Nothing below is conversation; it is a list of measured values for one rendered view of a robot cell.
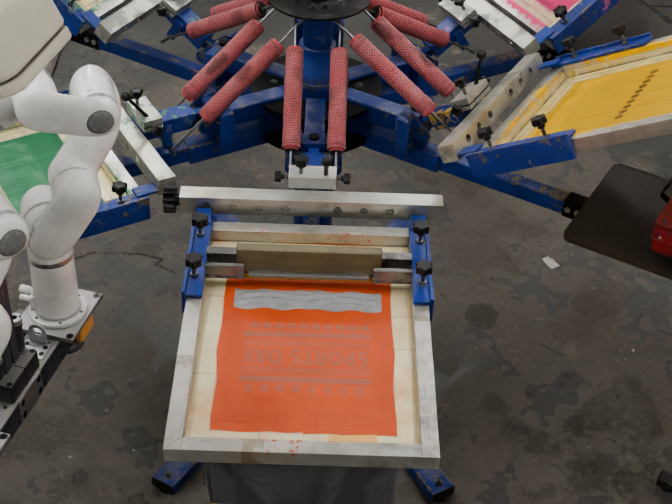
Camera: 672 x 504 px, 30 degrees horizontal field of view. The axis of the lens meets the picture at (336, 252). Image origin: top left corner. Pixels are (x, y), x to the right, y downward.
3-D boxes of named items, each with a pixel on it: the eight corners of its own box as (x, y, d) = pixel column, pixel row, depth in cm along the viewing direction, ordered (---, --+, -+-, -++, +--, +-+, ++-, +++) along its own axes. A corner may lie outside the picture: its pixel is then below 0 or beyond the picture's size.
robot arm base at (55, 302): (6, 319, 271) (-4, 264, 261) (32, 283, 280) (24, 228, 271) (72, 334, 268) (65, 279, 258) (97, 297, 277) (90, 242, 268)
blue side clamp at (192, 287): (202, 313, 304) (201, 292, 299) (182, 313, 304) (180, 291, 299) (213, 237, 327) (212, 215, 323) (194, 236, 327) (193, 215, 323)
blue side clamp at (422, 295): (432, 321, 305) (434, 299, 300) (411, 320, 304) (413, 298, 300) (426, 244, 328) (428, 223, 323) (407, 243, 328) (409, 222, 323)
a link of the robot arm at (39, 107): (117, 87, 249) (131, 127, 238) (26, 140, 250) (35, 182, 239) (74, 26, 238) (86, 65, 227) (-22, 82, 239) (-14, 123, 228)
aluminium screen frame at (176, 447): (438, 469, 266) (440, 457, 264) (163, 461, 265) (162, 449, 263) (422, 239, 327) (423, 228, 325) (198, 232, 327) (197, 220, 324)
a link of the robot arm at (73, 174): (140, 79, 253) (159, 128, 239) (49, 217, 267) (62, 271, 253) (77, 50, 245) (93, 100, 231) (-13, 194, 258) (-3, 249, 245)
